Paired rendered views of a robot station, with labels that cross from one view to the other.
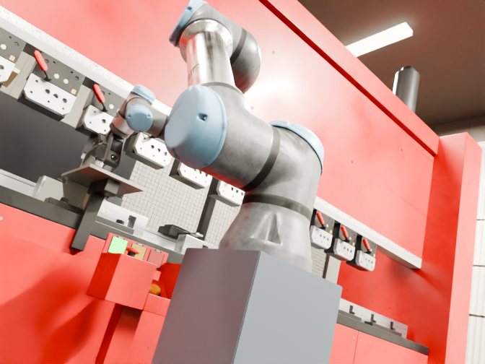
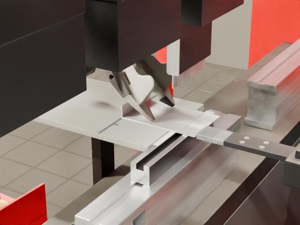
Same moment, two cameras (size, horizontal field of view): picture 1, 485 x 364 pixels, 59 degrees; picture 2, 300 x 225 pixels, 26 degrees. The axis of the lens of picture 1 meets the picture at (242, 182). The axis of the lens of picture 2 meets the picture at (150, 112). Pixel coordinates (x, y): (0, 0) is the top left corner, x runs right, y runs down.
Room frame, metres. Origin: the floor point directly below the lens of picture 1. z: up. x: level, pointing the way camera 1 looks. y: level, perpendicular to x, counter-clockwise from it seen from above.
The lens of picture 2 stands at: (2.24, 0.11, 1.43)
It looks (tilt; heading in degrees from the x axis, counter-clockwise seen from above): 24 degrees down; 157
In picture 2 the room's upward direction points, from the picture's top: straight up
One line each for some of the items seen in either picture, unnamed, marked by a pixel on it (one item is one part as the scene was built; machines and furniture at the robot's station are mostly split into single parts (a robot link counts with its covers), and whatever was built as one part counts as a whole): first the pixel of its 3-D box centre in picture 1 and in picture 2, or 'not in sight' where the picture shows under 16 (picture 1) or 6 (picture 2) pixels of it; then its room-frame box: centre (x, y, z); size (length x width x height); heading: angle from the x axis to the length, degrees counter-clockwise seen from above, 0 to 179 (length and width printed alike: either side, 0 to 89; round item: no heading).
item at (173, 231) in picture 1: (183, 232); not in sight; (1.87, 0.19, 1.01); 0.26 x 0.12 x 0.05; 36
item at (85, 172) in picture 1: (101, 182); (107, 109); (1.32, 0.43, 1.00); 0.26 x 0.18 x 0.01; 36
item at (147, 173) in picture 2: (94, 193); (175, 145); (1.46, 0.49, 0.98); 0.20 x 0.03 x 0.03; 126
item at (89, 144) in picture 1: (99, 152); (189, 47); (1.44, 0.52, 1.13); 0.10 x 0.02 x 0.10; 126
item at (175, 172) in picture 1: (193, 163); (0, 22); (1.66, 0.21, 1.26); 0.15 x 0.09 x 0.17; 126
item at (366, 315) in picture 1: (315, 298); not in sight; (2.18, -0.51, 0.92); 1.68 x 0.06 x 0.10; 126
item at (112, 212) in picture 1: (92, 211); (169, 186); (1.47, 0.47, 0.92); 0.39 x 0.06 x 0.10; 126
